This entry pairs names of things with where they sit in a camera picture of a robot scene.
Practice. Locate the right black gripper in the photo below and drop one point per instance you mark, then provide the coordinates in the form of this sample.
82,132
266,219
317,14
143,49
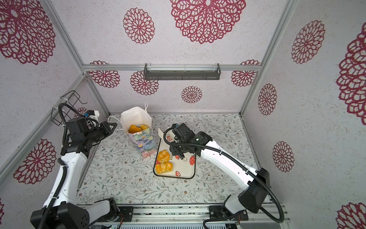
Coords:
173,149

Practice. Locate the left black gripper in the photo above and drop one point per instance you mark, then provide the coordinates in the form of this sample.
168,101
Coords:
104,126

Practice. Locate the floral paper gift bag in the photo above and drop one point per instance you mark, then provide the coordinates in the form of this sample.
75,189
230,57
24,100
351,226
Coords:
143,141

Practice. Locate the flaky fake pastry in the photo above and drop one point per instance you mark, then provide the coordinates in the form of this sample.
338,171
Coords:
163,168

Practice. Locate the round knotted fake bread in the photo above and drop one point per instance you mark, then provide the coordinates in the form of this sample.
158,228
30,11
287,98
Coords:
163,156

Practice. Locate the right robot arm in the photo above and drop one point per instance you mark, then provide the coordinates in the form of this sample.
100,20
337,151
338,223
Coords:
253,194

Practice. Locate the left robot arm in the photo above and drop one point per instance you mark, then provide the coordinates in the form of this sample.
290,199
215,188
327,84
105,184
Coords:
60,210

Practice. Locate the white strawberry tray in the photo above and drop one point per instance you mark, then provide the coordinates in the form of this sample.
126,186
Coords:
181,168

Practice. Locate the black wire wall rack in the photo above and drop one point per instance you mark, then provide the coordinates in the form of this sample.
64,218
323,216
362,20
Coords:
72,99

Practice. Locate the black wall shelf rail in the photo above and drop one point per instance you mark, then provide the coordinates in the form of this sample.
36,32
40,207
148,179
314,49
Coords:
185,73

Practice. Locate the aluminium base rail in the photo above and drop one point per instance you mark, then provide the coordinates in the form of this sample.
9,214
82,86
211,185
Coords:
188,216

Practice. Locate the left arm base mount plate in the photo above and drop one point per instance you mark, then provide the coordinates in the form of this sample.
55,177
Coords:
125,214

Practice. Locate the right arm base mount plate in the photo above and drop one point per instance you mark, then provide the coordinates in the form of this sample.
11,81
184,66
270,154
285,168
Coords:
220,212

